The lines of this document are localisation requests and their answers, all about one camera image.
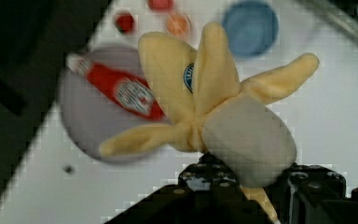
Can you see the grey round plate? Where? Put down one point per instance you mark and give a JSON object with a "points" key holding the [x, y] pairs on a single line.
{"points": [[88, 115]]}

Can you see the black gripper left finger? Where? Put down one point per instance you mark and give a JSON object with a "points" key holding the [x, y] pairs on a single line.
{"points": [[207, 192]]}

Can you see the red plush ketchup bottle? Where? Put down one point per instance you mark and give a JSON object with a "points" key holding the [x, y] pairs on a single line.
{"points": [[124, 89]]}

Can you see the silver black toaster oven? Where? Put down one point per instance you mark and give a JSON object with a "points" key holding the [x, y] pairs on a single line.
{"points": [[341, 13]]}

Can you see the dark red strawberry toy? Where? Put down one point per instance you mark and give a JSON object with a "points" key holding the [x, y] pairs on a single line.
{"points": [[124, 22]]}

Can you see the pink strawberry toy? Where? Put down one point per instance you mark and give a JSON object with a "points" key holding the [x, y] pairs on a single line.
{"points": [[160, 5]]}

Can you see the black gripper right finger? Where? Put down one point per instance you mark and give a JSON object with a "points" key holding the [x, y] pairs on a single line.
{"points": [[313, 195]]}

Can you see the orange slice toy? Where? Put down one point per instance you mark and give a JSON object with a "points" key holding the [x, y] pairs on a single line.
{"points": [[178, 25]]}

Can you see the yellow plush peeled banana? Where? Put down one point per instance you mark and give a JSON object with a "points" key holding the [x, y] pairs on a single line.
{"points": [[211, 110]]}

